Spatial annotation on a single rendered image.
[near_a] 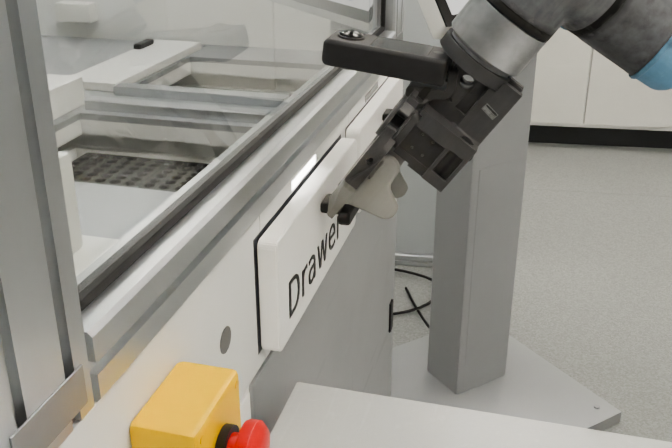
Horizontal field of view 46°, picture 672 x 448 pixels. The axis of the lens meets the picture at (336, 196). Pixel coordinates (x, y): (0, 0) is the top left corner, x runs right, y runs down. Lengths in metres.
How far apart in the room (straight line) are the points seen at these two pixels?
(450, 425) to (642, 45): 0.37
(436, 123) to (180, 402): 0.34
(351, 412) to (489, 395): 1.27
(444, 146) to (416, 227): 1.87
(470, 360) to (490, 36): 1.35
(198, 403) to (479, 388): 1.54
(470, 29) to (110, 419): 0.42
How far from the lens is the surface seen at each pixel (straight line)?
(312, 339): 0.90
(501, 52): 0.68
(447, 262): 1.84
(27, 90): 0.38
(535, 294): 2.52
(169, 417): 0.50
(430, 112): 0.71
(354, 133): 0.94
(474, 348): 1.93
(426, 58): 0.70
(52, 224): 0.40
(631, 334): 2.40
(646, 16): 0.70
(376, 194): 0.74
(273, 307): 0.69
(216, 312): 0.60
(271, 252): 0.66
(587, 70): 3.76
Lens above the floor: 1.22
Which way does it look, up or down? 23 degrees down
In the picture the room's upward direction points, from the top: straight up
